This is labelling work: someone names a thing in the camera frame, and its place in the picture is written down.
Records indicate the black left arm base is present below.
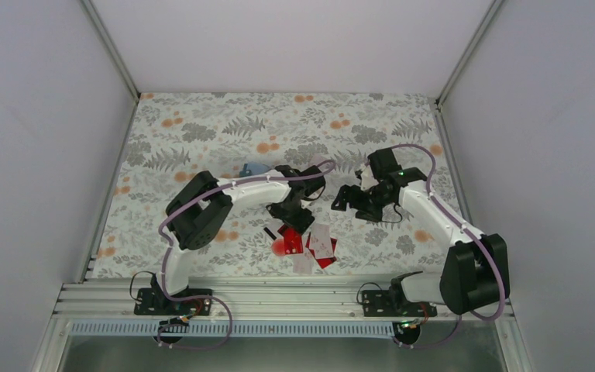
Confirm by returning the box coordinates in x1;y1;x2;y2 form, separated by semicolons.
132;288;212;316

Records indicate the aluminium corner post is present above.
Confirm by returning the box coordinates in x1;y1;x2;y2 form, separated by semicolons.
435;0;506;111
78;0;140;102

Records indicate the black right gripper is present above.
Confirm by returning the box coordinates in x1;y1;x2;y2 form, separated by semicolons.
331;184;392;223

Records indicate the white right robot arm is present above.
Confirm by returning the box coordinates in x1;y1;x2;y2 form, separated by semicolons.
332;147;510;321

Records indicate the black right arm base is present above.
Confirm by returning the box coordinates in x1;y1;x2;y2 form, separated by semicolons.
357;289;438;318

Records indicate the white cable duct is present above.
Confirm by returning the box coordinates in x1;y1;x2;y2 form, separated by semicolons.
68;319;394;339

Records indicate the aluminium corner post right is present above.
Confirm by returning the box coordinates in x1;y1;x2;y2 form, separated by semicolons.
435;0;506;111

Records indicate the white floral card on table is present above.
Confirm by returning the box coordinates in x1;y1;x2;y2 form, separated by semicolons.
309;154;328;168

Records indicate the blue leather card holder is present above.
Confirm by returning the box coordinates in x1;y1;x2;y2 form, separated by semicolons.
239;162;271;177

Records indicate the aluminium rail frame front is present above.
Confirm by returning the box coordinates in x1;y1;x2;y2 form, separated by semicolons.
53;279;514;322

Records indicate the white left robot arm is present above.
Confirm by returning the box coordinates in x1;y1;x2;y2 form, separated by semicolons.
153;165;332;314

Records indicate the aluminium corner post left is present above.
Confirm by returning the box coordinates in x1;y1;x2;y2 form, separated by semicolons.
78;0;140;102

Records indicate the white card with red circle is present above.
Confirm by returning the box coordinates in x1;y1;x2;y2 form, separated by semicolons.
263;227;286;257

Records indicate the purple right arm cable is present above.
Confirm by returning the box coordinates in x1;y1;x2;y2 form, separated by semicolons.
364;143;507;350

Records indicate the white VIP chip card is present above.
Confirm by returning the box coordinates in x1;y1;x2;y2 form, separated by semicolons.
310;223;331;256

